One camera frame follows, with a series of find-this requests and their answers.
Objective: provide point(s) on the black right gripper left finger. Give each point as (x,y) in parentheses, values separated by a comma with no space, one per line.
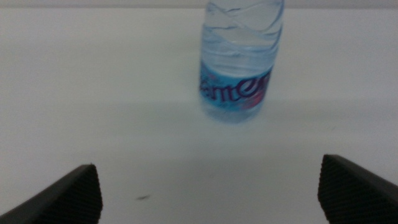
(68,202)

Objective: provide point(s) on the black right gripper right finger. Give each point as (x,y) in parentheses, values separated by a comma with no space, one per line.
(351,193)

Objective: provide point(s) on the clear water bottle blue cap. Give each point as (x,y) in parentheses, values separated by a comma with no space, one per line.
(239,62)

